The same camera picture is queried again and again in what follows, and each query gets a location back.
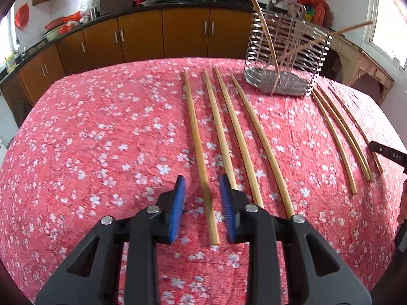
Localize hanging red plastic bag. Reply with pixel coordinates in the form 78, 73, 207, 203
14, 3, 30, 28

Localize green basin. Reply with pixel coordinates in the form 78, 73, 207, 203
44, 27, 66, 42

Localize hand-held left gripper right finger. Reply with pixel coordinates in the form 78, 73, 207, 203
219, 174, 372, 305

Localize bright window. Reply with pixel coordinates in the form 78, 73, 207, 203
369, 0, 407, 70

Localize red plastic bags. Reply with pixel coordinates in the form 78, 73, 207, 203
45, 10, 82, 34

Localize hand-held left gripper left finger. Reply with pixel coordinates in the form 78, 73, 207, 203
35, 175, 186, 305

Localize person's right hand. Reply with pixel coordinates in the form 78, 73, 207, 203
398, 178, 407, 226

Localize orange plastic bags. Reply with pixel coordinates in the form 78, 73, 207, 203
297, 0, 333, 27

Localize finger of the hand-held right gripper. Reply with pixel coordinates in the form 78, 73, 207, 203
369, 141, 407, 174

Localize wooden chopstick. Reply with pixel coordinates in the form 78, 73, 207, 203
238, 0, 282, 73
230, 74, 296, 219
214, 67, 264, 208
183, 69, 220, 246
312, 89, 357, 195
203, 69, 237, 189
280, 21, 372, 67
316, 86, 374, 181
329, 86, 384, 175

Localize brown kitchen base cabinets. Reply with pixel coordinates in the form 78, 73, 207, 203
0, 5, 264, 109

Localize metal wire chopstick holder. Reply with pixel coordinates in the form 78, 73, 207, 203
243, 0, 333, 97

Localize carved wooden side table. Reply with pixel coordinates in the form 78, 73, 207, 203
331, 33, 395, 102

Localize black kitchen countertop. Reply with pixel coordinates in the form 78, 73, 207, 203
0, 0, 271, 85

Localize pink floral tablecloth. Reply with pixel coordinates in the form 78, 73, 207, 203
0, 56, 403, 305

